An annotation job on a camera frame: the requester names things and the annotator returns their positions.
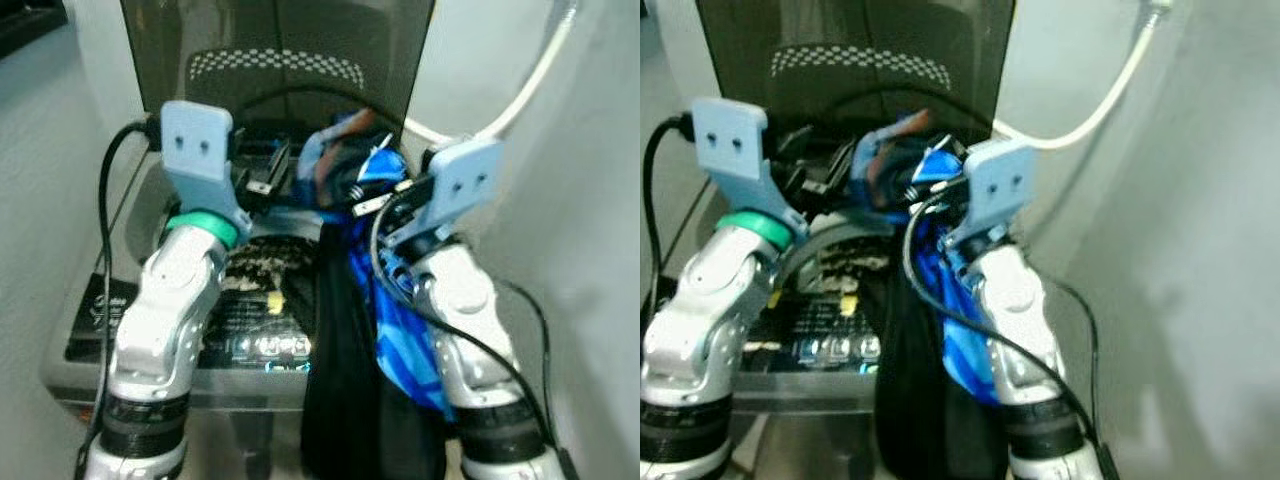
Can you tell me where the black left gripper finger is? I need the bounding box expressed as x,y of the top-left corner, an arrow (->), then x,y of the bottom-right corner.
818,135 -> 849,196
268,138 -> 294,197

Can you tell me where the blue patterned garment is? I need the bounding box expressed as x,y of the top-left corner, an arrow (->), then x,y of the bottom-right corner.
853,108 -> 1009,409
298,110 -> 453,419

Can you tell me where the black garment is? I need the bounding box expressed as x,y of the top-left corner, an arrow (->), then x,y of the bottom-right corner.
872,265 -> 1013,480
298,222 -> 449,480

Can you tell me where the grey top-load washing machine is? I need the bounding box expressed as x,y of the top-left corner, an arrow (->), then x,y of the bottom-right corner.
38,120 -> 471,480
640,125 -> 1006,480

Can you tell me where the black white patterned laundry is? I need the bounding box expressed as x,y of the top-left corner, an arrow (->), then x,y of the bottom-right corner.
222,236 -> 323,293
812,245 -> 893,294

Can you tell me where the dark tinted washer lid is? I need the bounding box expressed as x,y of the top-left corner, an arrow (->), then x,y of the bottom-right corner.
695,0 -> 1017,146
120,0 -> 437,151

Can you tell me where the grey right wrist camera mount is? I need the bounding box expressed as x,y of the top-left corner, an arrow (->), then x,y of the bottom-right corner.
945,138 -> 1037,251
385,135 -> 505,249

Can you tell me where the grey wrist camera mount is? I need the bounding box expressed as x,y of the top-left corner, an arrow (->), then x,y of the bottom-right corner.
945,138 -> 1037,251
690,96 -> 809,241
385,135 -> 505,249
160,100 -> 253,239

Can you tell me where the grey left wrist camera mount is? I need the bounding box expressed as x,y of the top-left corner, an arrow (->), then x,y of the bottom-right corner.
160,100 -> 253,239
690,96 -> 809,241

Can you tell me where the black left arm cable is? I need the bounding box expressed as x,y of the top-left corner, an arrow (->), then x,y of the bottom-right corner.
643,113 -> 698,326
73,118 -> 163,479

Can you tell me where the white water hose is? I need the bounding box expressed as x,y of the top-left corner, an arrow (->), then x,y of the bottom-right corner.
403,0 -> 583,149
990,0 -> 1173,153

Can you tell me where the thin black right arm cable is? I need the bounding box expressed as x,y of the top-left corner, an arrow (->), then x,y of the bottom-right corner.
1050,278 -> 1103,446
498,280 -> 553,426

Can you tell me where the dark wall frame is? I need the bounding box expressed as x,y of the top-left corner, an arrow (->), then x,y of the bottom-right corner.
0,0 -> 69,58

